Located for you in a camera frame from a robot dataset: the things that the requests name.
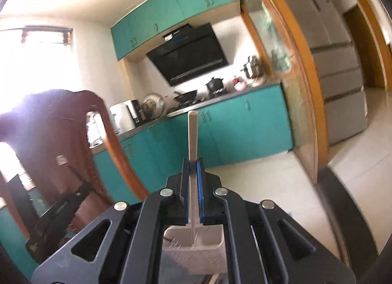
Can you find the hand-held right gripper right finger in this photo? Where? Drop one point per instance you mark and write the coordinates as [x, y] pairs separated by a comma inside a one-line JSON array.
[[200, 192]]

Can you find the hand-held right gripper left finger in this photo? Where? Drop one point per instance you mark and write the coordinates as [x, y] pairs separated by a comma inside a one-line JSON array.
[[184, 192]]

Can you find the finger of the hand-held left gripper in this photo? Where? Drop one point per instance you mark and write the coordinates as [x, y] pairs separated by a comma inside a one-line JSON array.
[[80, 180]]

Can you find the white utensil basket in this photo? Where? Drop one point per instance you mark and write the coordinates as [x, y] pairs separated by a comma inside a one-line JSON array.
[[193, 259]]

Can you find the dark wooden chair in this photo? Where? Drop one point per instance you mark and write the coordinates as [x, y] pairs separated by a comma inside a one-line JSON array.
[[61, 124]]

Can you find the white kettle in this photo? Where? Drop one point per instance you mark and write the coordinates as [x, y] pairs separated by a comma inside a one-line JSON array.
[[120, 117]]

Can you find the teal lower kitchen cabinets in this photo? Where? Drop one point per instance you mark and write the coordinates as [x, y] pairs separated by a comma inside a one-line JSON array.
[[245, 124]]

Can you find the teal kitchen cabinets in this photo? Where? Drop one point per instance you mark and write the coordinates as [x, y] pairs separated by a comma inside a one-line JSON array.
[[171, 8], [245, 124]]

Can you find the black countertop appliance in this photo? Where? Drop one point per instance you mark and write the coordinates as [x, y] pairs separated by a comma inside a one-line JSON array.
[[136, 112]]

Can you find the round steel pot lid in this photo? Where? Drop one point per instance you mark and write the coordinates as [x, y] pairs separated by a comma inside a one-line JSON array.
[[153, 106]]

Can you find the black wok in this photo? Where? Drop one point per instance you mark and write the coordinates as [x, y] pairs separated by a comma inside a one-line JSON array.
[[185, 96]]

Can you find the grey kitchen countertop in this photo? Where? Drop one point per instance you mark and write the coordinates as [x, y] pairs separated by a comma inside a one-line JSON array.
[[232, 92]]

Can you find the black cooking pot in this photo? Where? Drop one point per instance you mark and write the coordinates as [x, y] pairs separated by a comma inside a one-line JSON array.
[[215, 85]]

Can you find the pink and white container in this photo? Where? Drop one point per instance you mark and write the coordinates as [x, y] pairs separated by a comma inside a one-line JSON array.
[[240, 84]]

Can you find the kitchen window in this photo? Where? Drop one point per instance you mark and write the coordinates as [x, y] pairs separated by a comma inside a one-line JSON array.
[[36, 57]]

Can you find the black range hood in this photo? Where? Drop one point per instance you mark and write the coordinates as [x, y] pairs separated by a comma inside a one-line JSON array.
[[186, 54]]

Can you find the wooden framed glass sliding door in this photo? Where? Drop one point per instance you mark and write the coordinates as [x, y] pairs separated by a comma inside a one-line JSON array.
[[275, 42]]

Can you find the teal upper kitchen cabinets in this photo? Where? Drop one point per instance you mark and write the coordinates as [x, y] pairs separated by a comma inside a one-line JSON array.
[[171, 8]]

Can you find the grey refrigerator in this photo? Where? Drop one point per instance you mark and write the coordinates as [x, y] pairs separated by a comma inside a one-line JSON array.
[[330, 57]]

